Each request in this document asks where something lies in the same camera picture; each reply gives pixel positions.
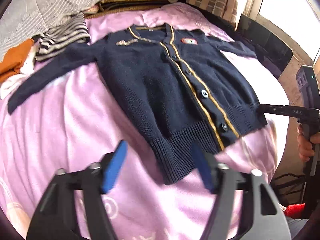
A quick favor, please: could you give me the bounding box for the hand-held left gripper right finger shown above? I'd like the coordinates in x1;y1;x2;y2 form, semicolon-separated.
191;140;292;240

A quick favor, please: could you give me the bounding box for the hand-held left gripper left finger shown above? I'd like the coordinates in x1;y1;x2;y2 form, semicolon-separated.
26;140;128;240

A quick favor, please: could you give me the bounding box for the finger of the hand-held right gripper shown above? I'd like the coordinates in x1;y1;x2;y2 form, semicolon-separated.
257;103;299;117

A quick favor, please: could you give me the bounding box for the navy knit cardigan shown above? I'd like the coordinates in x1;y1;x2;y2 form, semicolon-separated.
7;23;268;185

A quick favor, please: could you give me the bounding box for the person's right hand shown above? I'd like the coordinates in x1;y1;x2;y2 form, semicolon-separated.
297;124;316;159

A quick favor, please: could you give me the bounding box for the pink blanket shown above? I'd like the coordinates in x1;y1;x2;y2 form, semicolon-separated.
0;2;290;240

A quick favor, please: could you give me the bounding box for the black chair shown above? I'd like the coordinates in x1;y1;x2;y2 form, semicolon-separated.
234;14;293;79

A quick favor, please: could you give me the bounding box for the window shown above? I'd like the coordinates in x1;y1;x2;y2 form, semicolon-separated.
257;0;320;40

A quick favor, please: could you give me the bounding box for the red cloth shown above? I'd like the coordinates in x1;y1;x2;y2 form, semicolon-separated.
284;203;306;218

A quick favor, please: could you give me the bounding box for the black white striped garment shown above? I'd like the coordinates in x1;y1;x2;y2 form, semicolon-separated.
35;12;91;62

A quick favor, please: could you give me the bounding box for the orange garment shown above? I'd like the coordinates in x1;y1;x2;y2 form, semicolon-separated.
0;39;35;83

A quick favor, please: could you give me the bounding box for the brown woven mat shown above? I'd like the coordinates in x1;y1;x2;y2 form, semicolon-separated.
84;0;173;19

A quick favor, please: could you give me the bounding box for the white lace cover cloth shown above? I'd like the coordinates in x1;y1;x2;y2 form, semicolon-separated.
0;0;184;53

